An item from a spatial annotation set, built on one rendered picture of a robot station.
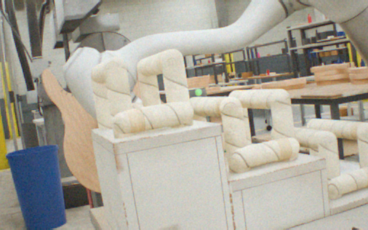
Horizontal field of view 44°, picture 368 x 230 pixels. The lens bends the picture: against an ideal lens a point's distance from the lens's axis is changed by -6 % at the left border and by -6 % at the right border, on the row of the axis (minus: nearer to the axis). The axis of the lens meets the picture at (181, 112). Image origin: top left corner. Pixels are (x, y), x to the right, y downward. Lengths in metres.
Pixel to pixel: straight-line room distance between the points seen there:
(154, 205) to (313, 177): 0.24
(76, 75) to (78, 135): 0.40
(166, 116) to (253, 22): 0.59
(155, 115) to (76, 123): 0.77
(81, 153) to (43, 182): 2.94
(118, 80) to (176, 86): 0.08
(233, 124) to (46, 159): 3.70
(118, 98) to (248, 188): 0.22
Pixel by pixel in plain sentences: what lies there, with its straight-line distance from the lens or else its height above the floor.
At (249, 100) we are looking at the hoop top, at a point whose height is 1.12.
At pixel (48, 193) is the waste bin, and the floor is 0.33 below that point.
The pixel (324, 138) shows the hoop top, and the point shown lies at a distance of 0.78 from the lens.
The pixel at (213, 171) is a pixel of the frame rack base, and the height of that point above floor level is 1.04.
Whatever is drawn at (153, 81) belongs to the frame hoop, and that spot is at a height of 1.17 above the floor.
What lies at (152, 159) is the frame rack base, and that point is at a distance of 0.63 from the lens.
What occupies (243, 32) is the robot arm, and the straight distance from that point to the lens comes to 1.18.
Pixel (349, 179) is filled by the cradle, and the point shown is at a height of 0.97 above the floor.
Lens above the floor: 1.17
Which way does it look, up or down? 4 degrees down
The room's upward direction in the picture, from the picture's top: 9 degrees counter-clockwise
